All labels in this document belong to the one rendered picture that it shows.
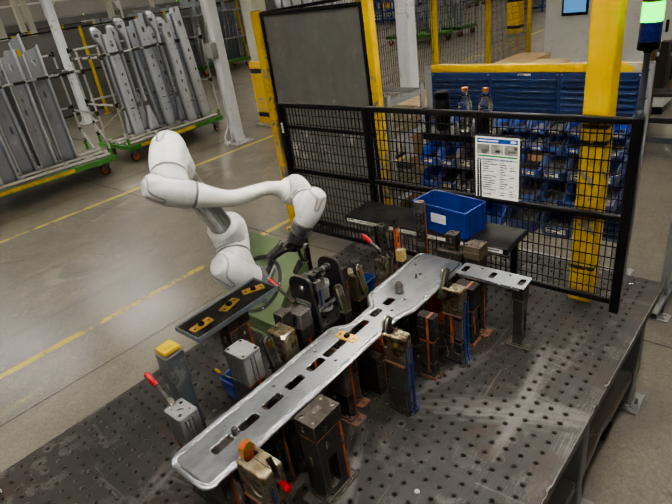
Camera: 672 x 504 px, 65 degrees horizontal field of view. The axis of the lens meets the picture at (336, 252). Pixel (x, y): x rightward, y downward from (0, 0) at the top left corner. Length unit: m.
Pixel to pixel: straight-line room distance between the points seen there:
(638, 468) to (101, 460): 2.29
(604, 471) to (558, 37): 6.64
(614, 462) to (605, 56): 1.79
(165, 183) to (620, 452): 2.35
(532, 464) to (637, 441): 1.20
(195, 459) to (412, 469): 0.70
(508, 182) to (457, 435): 1.13
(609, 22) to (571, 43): 6.23
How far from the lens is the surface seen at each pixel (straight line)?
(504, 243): 2.39
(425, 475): 1.85
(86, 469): 2.24
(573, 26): 8.44
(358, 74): 4.10
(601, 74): 2.27
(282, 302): 2.41
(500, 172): 2.47
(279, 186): 2.21
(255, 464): 1.48
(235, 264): 2.35
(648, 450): 3.01
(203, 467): 1.60
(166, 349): 1.80
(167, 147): 2.03
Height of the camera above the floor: 2.13
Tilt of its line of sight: 27 degrees down
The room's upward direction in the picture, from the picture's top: 9 degrees counter-clockwise
